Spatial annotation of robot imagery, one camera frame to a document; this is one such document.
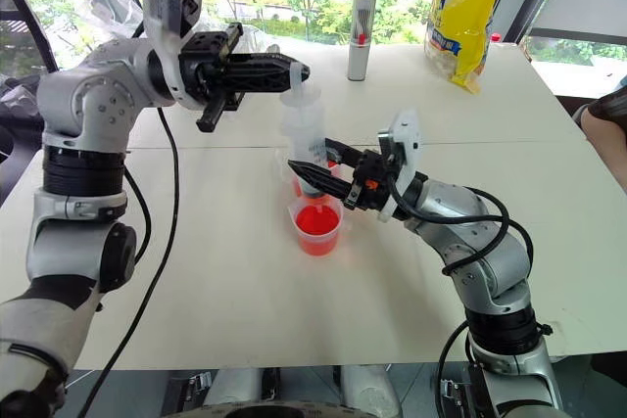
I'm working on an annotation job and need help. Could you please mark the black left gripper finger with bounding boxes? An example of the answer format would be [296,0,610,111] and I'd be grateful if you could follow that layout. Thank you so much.
[228,51,312,81]
[228,74,296,95]

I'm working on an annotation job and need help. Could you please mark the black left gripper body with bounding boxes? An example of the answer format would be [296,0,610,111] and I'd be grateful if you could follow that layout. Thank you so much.
[176,22,246,134]

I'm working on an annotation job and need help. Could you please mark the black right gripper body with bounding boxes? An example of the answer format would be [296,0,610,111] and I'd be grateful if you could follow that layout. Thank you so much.
[342,148,401,213]

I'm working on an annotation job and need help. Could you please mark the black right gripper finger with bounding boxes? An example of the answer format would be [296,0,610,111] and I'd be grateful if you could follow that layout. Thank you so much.
[322,137,366,167]
[287,160,355,202]

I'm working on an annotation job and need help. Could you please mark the large clear plastic syringe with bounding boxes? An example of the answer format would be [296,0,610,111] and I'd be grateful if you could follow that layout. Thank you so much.
[278,65,332,207]

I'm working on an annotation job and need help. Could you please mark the white cylinder with black lid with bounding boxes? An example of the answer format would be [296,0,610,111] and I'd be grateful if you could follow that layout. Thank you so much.
[346,0,377,82]

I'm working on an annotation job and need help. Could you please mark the clear plastic bag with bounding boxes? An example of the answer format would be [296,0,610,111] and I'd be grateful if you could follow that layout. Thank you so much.
[77,0,146,53]

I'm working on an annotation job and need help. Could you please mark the yellow plastic food bag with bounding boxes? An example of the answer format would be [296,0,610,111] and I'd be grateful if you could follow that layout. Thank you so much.
[423,0,510,95]

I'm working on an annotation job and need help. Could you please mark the white rounded robot cover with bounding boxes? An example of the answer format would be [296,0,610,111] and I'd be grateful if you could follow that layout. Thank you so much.
[340,364,401,418]
[203,367,264,409]

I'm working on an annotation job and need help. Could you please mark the bystander person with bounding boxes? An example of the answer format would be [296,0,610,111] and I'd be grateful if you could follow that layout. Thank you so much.
[580,77,627,204]

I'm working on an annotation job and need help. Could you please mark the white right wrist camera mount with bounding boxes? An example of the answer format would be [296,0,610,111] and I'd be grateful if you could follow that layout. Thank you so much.
[376,108,423,221]

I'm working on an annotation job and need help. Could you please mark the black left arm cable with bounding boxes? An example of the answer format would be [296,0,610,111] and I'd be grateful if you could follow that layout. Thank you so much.
[75,104,181,418]

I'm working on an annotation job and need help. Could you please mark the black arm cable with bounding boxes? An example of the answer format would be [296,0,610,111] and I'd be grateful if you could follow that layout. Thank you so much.
[75,104,181,418]
[389,177,535,409]

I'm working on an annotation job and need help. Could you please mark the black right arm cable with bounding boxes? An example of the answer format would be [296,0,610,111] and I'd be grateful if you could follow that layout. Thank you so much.
[389,177,535,409]

